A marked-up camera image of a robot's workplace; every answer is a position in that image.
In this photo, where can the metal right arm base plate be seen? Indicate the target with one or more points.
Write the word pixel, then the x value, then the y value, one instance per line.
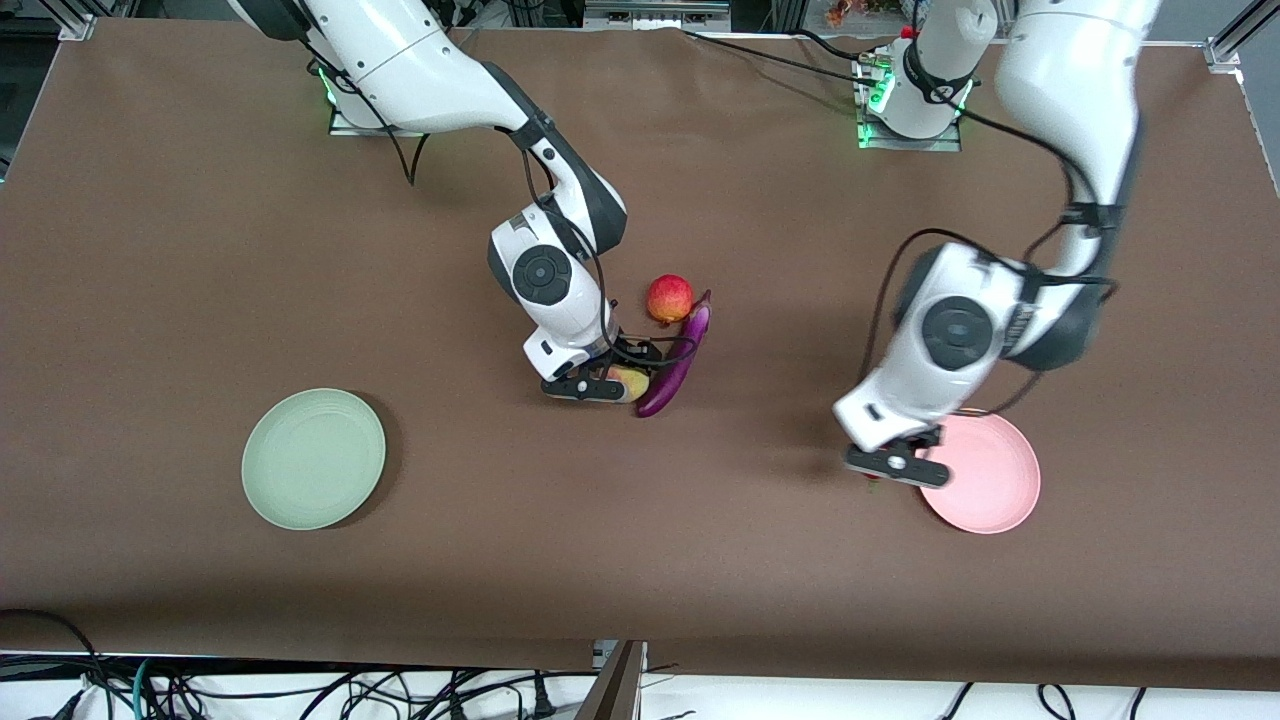
pixel 345 130

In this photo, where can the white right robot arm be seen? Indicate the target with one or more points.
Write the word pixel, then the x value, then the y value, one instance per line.
pixel 400 60

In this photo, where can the red chili pepper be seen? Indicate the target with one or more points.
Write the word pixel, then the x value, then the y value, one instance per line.
pixel 872 478

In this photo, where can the purple eggplant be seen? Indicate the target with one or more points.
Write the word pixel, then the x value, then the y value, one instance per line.
pixel 672 380

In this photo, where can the orange background object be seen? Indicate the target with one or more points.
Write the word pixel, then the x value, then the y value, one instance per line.
pixel 848 12

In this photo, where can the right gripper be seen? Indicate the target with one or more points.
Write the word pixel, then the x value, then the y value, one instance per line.
pixel 637 352

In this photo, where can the grey equipment box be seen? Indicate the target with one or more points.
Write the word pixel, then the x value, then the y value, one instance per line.
pixel 655 12

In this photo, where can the aluminium profile post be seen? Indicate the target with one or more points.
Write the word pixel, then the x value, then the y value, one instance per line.
pixel 615 690

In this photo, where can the red apple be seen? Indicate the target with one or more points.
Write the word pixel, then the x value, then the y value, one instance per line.
pixel 670 300

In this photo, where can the light green plate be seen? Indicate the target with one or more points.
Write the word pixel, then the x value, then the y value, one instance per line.
pixel 313 460

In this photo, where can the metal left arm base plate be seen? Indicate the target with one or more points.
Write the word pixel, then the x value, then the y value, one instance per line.
pixel 900 146

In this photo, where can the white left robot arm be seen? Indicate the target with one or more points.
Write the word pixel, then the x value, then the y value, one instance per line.
pixel 1070 80

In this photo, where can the yellow pink peach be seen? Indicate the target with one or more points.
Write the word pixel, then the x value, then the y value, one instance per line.
pixel 632 383

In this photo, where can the brown table cover sheet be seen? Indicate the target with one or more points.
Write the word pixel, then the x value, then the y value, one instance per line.
pixel 640 560

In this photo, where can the pink plate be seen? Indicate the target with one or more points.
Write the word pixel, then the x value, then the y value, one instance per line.
pixel 990 480

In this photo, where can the aluminium frame corner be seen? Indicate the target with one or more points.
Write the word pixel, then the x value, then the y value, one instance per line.
pixel 78 22
pixel 1235 40

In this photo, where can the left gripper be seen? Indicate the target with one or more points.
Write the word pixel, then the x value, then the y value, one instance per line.
pixel 930 437

